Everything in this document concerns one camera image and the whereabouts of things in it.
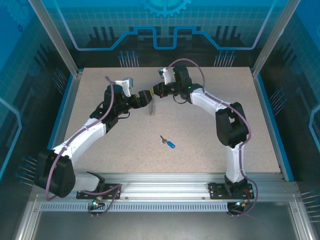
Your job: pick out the silver key with blue tag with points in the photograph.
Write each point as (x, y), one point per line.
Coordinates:
(170, 145)

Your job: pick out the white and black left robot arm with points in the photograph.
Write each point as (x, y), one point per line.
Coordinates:
(85, 135)

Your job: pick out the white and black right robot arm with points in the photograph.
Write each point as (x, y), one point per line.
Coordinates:
(210, 100)

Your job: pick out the blue table edge strip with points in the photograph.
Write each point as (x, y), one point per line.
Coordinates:
(61, 111)

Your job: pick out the grey metal panel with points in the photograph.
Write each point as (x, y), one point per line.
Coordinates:
(162, 226)

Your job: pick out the wide aluminium base rail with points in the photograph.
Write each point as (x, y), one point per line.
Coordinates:
(162, 185)

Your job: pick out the aluminium frame post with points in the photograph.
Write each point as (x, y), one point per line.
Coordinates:
(272, 37)
(57, 37)

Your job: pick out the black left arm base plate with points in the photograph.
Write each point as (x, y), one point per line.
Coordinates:
(112, 192)

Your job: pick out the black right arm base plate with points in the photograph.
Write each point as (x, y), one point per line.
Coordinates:
(216, 191)

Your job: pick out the aluminium lower frame bar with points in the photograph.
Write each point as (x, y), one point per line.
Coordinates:
(26, 220)
(300, 222)

